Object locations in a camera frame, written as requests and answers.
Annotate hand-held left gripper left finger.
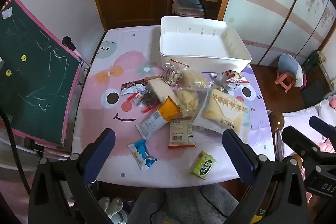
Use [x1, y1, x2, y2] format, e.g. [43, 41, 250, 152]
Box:
[28, 128, 116, 224]

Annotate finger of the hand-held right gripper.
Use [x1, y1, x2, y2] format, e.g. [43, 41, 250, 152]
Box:
[282, 126, 324, 165]
[309, 115, 336, 139]

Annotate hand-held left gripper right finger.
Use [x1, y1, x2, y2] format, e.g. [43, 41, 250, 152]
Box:
[222, 128, 309, 224]

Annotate pale fluffy cake packet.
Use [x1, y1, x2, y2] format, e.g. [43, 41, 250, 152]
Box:
[182, 70, 208, 90]
[175, 88, 199, 117]

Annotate white red bread packet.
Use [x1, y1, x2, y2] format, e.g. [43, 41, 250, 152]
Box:
[223, 70, 248, 84]

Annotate clear nut snack packet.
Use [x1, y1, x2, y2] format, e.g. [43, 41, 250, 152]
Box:
[165, 58, 190, 86]
[209, 72, 229, 90]

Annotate white plastic bin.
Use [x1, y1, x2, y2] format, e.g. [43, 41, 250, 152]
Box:
[159, 16, 252, 75]

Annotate wooden bedpost knob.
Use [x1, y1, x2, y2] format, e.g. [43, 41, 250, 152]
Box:
[268, 111, 284, 133]

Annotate green snack packet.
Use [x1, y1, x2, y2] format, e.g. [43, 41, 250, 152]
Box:
[190, 151, 217, 180]

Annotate blue white snack packet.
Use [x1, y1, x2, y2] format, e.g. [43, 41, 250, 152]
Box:
[127, 139, 158, 171]

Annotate large yellow sandwich packet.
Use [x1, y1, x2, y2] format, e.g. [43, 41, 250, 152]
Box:
[192, 88, 249, 136]

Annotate white grey snack wrapper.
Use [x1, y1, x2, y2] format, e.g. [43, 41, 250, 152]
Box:
[135, 111, 169, 140]

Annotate small white red-trim packet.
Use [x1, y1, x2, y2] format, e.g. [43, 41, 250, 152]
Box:
[168, 118, 196, 149]

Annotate pink plastic stool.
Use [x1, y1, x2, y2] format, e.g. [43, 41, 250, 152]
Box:
[275, 70, 296, 93]

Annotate dark green bag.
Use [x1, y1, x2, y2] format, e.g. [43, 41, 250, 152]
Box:
[302, 51, 326, 75]

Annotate clear dark fruit packet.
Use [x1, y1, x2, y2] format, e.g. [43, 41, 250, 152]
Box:
[127, 91, 158, 113]

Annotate dark brown snack wrapper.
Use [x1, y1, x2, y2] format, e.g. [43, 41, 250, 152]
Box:
[120, 79, 148, 96]

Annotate person's grey fleece pants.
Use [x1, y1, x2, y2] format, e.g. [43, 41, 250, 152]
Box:
[127, 183, 239, 224]

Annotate blue white plush cushion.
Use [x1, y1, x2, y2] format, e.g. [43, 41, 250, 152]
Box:
[278, 54, 306, 88]

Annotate orange snack packet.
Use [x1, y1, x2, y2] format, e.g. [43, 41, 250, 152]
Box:
[157, 96, 182, 123]

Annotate pastel floral wardrobe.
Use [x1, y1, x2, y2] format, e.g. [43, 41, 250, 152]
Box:
[223, 0, 336, 67]

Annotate stack of folded cloths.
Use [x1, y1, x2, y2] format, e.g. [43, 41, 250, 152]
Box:
[172, 0, 205, 18]

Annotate black cable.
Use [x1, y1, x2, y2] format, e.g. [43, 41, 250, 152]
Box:
[0, 103, 30, 190]

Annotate green chalkboard pink frame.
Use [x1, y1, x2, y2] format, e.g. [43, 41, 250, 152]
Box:
[0, 0, 92, 151]

